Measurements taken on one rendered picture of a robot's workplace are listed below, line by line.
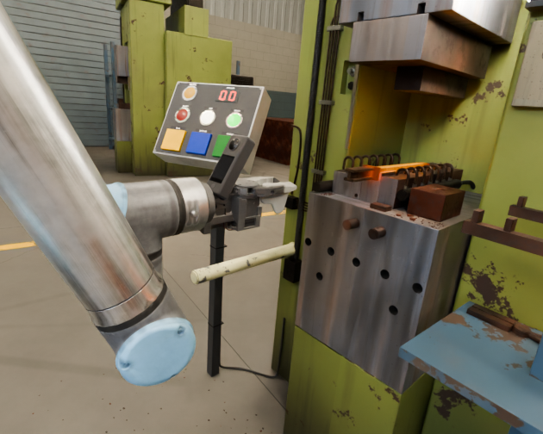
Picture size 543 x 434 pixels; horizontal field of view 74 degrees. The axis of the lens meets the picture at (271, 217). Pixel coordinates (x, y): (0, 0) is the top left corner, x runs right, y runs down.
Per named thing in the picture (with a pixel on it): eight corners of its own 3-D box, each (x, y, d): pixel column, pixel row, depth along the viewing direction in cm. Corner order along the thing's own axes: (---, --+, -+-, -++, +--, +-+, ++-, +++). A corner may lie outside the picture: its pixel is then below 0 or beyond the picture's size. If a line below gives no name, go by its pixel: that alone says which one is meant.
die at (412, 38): (420, 59, 82) (428, 12, 79) (348, 62, 96) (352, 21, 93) (484, 78, 110) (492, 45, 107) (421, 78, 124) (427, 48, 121)
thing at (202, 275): (198, 288, 111) (198, 273, 109) (189, 282, 114) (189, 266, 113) (297, 257, 140) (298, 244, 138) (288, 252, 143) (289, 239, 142)
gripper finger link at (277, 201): (293, 208, 75) (253, 213, 70) (296, 181, 73) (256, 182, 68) (302, 213, 72) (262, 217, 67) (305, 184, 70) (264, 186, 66)
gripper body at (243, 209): (239, 215, 73) (185, 225, 65) (240, 173, 71) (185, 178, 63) (264, 226, 68) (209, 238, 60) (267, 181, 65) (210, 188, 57)
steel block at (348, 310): (401, 394, 92) (439, 230, 79) (294, 324, 118) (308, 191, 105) (480, 320, 129) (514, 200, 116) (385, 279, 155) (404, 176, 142)
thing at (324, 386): (371, 524, 106) (401, 395, 92) (282, 435, 132) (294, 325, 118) (451, 424, 143) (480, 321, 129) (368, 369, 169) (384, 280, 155)
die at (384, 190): (392, 209, 93) (398, 176, 90) (331, 192, 107) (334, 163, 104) (458, 192, 120) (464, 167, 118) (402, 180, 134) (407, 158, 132)
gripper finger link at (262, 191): (274, 190, 71) (234, 193, 66) (275, 182, 70) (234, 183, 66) (288, 196, 67) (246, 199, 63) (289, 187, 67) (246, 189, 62)
